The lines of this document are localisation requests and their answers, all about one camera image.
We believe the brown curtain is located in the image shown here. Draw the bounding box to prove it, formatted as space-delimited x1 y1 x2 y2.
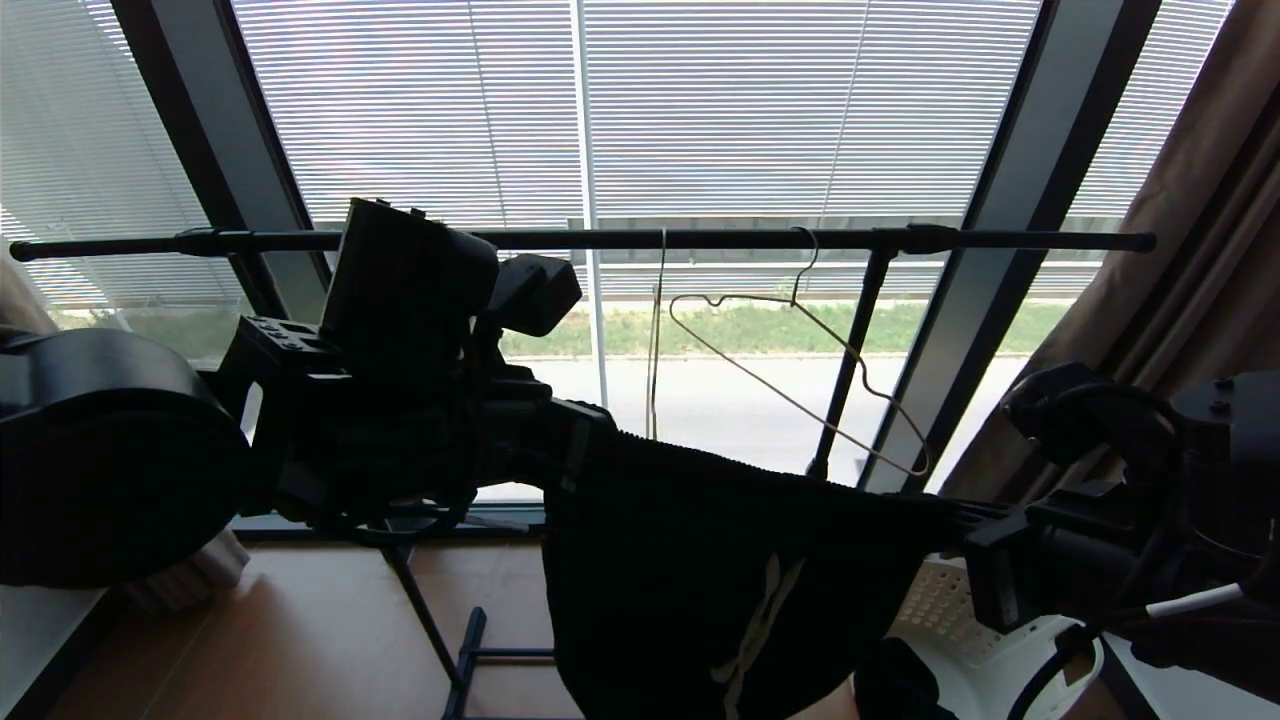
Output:
0 250 253 617
938 0 1280 513

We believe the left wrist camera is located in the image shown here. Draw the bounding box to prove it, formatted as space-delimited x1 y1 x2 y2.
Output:
486 253 584 341

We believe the black garment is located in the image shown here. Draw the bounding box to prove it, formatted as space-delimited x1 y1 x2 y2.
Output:
852 637 963 720
542 430 963 720

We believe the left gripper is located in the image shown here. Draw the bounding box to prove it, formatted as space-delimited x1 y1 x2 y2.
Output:
468 368 618 501

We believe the white laundry basket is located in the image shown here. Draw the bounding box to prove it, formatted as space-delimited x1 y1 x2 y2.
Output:
884 555 1107 720

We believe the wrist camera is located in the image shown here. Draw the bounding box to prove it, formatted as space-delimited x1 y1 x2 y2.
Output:
1002 362 1107 467
486 253 584 341

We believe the pink clothes hanger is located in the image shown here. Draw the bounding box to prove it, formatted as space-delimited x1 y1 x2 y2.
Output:
644 228 669 442
667 226 934 480

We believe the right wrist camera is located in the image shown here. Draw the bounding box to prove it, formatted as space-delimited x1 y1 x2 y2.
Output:
1002 362 1107 467

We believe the black cable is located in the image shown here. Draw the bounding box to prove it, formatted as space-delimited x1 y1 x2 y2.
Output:
1004 624 1107 720
333 494 473 549

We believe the window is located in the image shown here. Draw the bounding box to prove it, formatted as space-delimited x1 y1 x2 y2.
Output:
0 0 1237 543

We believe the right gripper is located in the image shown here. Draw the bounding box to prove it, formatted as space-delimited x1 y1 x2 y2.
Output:
962 498 1153 635

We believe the black clothes rack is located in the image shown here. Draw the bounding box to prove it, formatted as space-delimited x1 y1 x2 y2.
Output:
8 222 1159 720

